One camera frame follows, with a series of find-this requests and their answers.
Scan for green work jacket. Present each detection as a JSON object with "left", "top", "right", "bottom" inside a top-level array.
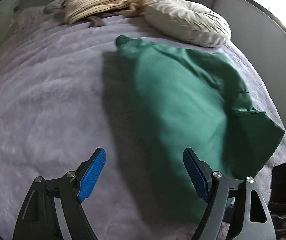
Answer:
[{"left": 115, "top": 36, "right": 285, "bottom": 223}]

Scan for purple plush bed blanket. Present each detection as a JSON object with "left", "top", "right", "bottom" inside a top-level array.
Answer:
[{"left": 0, "top": 0, "right": 286, "bottom": 240}]

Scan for cream round pleated pillow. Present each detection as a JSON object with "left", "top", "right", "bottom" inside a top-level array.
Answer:
[{"left": 144, "top": 0, "right": 231, "bottom": 48}]

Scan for beige striped crumpled blanket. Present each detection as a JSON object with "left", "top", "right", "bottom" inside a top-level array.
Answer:
[{"left": 43, "top": 0, "right": 154, "bottom": 27}]

